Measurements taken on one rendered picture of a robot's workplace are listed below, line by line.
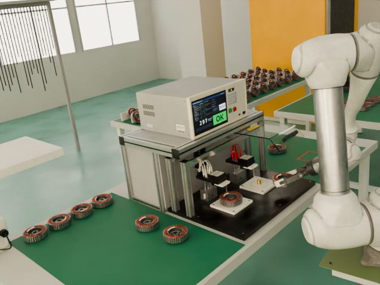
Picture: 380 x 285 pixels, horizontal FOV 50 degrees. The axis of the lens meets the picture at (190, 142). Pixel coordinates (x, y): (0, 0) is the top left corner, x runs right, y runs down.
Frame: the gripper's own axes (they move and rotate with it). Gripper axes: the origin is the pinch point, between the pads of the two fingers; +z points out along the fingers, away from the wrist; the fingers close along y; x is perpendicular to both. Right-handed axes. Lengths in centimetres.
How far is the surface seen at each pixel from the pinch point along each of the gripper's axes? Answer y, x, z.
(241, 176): -1.9, -9.5, 26.0
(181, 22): -285, -211, 245
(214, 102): 14, -50, 4
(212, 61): -300, -142, 241
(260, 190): 5.6, 0.1, 12.5
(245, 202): 20.6, 0.3, 11.9
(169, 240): 63, -4, 21
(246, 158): -0.1, -17.5, 15.0
